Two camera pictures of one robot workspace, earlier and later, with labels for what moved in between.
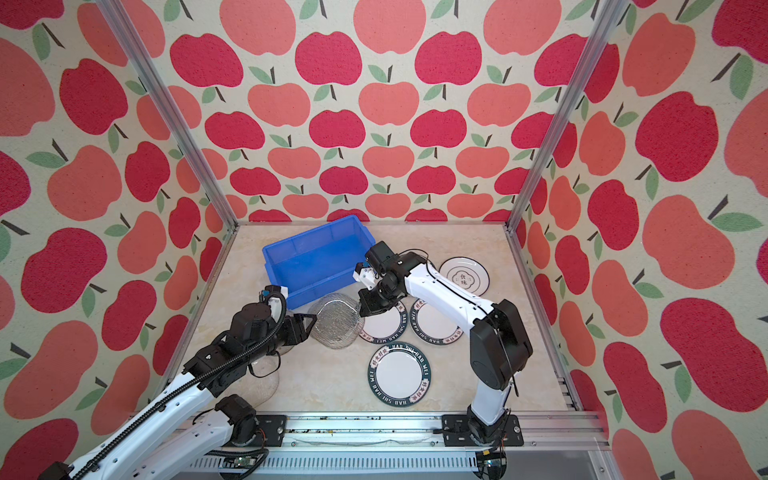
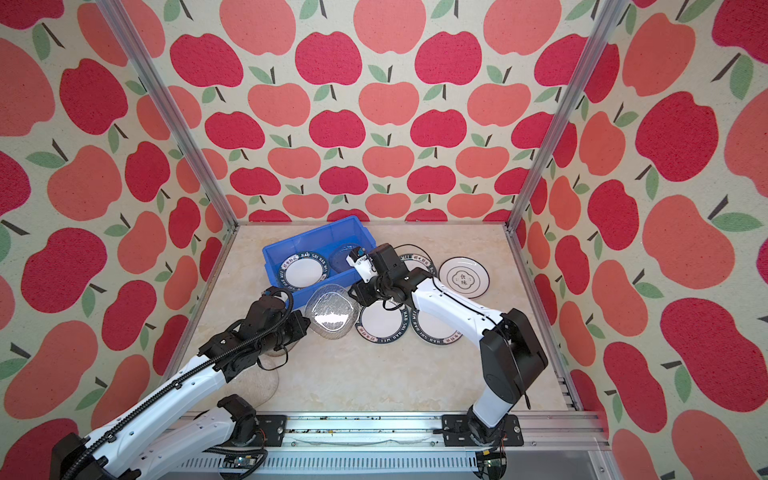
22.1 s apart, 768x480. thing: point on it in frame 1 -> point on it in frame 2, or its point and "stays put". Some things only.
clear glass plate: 338,323 -> 338,258
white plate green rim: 385,327 stays put
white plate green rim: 433,324 stays put
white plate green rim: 399,374 -> 303,271
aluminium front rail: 567,445 stays put
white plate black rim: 468,273 stays put
